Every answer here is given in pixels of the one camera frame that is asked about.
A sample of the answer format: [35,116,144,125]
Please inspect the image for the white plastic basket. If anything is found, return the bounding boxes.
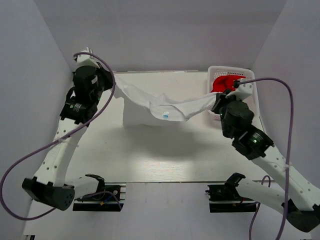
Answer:
[206,65,261,127]

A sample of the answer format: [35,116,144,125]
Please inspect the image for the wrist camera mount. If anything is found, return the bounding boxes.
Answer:
[226,82,253,101]
[73,54,98,68]

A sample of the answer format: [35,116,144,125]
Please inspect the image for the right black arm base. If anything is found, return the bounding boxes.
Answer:
[205,184,257,213]

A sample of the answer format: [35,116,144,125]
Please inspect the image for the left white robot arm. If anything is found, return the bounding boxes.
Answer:
[22,63,113,211]

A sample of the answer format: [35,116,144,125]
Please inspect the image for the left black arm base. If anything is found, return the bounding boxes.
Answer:
[72,183,127,213]

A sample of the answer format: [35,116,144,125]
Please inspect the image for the white t shirt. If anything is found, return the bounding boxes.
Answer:
[114,71,216,128]

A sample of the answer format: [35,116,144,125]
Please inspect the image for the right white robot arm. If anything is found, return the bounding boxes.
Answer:
[209,93,320,233]

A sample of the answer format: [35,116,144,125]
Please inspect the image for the red t shirt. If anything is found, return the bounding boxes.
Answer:
[211,75,244,93]

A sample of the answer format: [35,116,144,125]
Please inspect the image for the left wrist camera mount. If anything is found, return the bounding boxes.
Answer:
[73,54,98,68]

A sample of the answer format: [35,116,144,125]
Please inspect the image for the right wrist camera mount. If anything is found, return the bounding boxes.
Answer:
[226,82,253,101]

